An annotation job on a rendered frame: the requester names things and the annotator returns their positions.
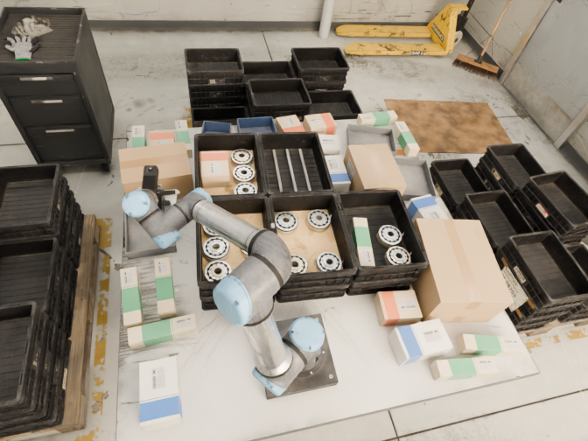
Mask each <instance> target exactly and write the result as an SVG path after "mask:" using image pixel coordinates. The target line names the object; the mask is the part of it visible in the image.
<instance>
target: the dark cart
mask: <svg viewBox="0 0 588 441"><path fill-rule="evenodd" d="M32 15H33V16H35V17H36V18H47V19H49V20H50V26H49V28H50V29H52V30H53V31H50V32H48V33H46V34H43V35H41V36H39V39H37V41H36V43H40V46H39V48H38V49H36V50H35V51H34V52H32V54H31V59H30V60H15V58H16V55H15V53H14V52H12V51H10V50H8V49H7V48H6V47H5V45H7V44H8V45H10V46H12V44H11V42H10V41H9V40H4V38H11V39H13V40H14V41H15V42H16V43H17V41H16V40H15V39H14V38H13V37H12V36H16V35H15V34H12V33H11V30H12V29H13V27H14V26H17V22H20V23H22V20H23V19H24V18H30V17H31V16H32ZM0 99H1V100H2V102H3V105H4V106H5V107H6V109H7V111H8V113H9V114H10V117H11V119H12V120H13V122H14V123H15V125H16V127H17V129H18V131H19V133H20V134H21V136H22V138H23V139H24V141H25V143H26V145H27V147H28V148H29V150H30V152H31V154H32V155H33V157H34V159H35V161H36V162H37V164H38V165H39V164H51V163H58V164H59V165H60V166H71V165H96V164H102V166H103V168H104V171H105V172H110V168H109V163H111V158H112V144H113V131H114V118H115V108H114V104H113V102H112V98H111V95H110V92H109V87H108V84H107V81H106V78H105V75H104V72H103V69H102V63H101V61H100V58H99V54H98V52H97V48H96V45H95V40H94V37H93V34H92V31H91V28H90V25H89V22H88V17H87V13H86V11H85V8H68V7H5V6H4V7H3V9H2V12H1V14H0Z"/></svg>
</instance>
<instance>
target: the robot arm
mask: <svg viewBox="0 0 588 441"><path fill-rule="evenodd" d="M158 173H159V169H158V167H157V166H156V165H145V166H144V168H143V183H142V190H140V189H137V190H135V191H132V192H129V193H128V194H126V195H125V196H124V198H123V199H122V209H123V211H124V212H125V213H126V214H127V215H128V216H131V217H134V218H135V219H136V221H137V222H139V224H140V225H141V226H142V227H143V229H144V230H145V231H146V232H147V234H148V235H149V236H150V237H151V239H152V240H153V241H154V242H155V243H156V244H157V245H158V246H159V247H160V248H161V249H166V248H167V247H169V246H170V245H172V244H173V243H174V242H175V241H176V240H177V239H179V238H180V236H181V233H180V232H179V230H180V229H181V228H183V227H184V226H185V225H186V224H188V223H189V222H190V221H192V220H195V221H197V222H198V223H200V224H201V225H203V226H204V227H206V228H208V229H210V230H211V231H213V232H215V233H216V234H217V235H219V236H221V237H222V238H224V239H225V240H227V241H229V242H231V243H232V244H234V245H235V246H236V247H238V248H239V249H242V250H243V251H245V252H246V253H247V254H248V257H247V258H246V259H245V260H244V261H243V262H242V263H240V264H239V265H238V266H237V267H236V268H235V269H234V270H232V271H231V272H230V273H229V274H228V275H227V276H224V277H223V278H222V279H221V281H220V282H219V283H218V284H217V285H216V286H215V288H214V290H213V299H214V302H215V303H216V305H217V307H218V309H219V310H220V311H221V314H222V315H223V316H224V317H225V319H226V320H227V321H229V322H230V323H231V324H232V325H234V326H243V328H244V330H245V332H246V334H247V335H248V338H249V341H250V343H251V345H252V347H253V348H254V350H255V353H256V357H255V364H256V367H254V370H253V371H252V375H253V376H254V377H255V378H256V379H257V380H258V381H259V382H260V383H261V384H262V385H264V386H265V387H266V388H267V389H268V390H269V391H271V392H272V393H273V394H274V395H276V396H280V395H281V394H282V393H283V392H284V391H285V390H286V389H287V388H288V386H289V385H290V384H291V383H292V381H293V380H294V379H295V378H296V377H297V375H298V374H299V373H300V372H305V371H308V370H310V369H312V368H313V367H314V366H315V365H316V364H317V362H318V361H319V357H320V353H321V347H322V345H323V343H324V337H325V333H324V329H323V327H322V325H321V324H320V323H319V322H318V321H317V320H316V319H314V318H309V317H302V318H298V319H296V320H295V321H294V322H293V323H292V324H291V326H290V330H289V331H288V332H287V333H286V334H285V335H284V336H283V337H282V338H281V336H280V333H279V331H278V329H277V324H276V322H275V320H274V317H273V314H272V312H273V310H274V300H273V297H272V296H273V295H274V294H275V293H276V292H277V291H278V290H279V289H280V288H281V287H282V286H283V285H284V284H285V283H286V282H287V280H288V279H289V277H290V275H291V267H292V260H291V253H290V251H289V249H288V247H287V245H286V244H285V242H284V241H283V240H282V239H281V238H280V237H279V236H278V235H277V234H275V233H274V232H272V231H270V230H268V229H267V228H263V229H260V228H258V227H255V226H253V225H251V224H250V223H248V222H246V221H245V220H243V219H241V218H239V217H237V216H235V215H234V214H232V213H230V212H228V211H226V210H225V209H223V208H221V207H219V206H217V205H215V204H214V203H213V201H212V198H211V196H210V195H209V194H208V192H206V191H205V190H204V189H203V188H200V187H198V188H196V189H194V190H193V191H191V192H189V193H188V194H187V195H186V196H185V197H183V198H182V199H180V200H179V201H177V202H176V199H177V195H178V193H179V191H178V190H177V189H174V190H163V189H158ZM162 196H164V199H165V200H169V201H170V203H171V206H170V207H169V208H167V209H166V210H165V202H164V201H163V197H162Z"/></svg>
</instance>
